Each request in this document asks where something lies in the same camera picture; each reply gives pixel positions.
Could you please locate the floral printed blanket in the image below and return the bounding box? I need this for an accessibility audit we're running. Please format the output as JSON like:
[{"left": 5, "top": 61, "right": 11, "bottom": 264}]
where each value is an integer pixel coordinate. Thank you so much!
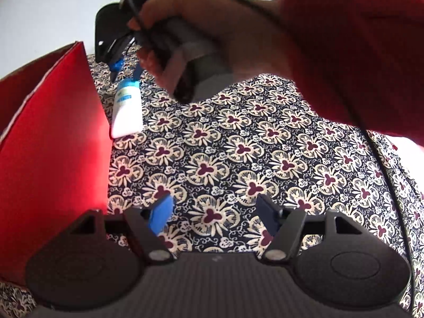
[{"left": 0, "top": 45, "right": 424, "bottom": 318}]

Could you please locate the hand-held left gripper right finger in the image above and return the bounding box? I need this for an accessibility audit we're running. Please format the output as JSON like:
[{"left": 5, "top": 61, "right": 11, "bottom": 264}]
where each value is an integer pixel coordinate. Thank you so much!
[{"left": 257, "top": 194, "right": 363, "bottom": 262}]

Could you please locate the person's right hand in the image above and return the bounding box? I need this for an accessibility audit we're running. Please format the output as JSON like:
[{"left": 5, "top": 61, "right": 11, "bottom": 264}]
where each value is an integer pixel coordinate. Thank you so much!
[{"left": 127, "top": 0, "right": 292, "bottom": 103}]

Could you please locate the white tube with blue print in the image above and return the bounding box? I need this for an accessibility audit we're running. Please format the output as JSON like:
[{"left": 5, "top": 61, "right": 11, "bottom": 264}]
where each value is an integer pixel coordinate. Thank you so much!
[{"left": 110, "top": 79, "right": 144, "bottom": 139}]

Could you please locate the red cardboard box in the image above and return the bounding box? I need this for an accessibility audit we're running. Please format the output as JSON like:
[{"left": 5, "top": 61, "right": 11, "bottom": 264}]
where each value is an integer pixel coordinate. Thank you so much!
[{"left": 0, "top": 41, "right": 111, "bottom": 287}]

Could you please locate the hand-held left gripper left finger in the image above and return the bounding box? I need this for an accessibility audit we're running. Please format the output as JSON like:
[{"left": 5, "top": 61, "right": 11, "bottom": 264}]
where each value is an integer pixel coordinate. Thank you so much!
[{"left": 68, "top": 193, "right": 176, "bottom": 262}]

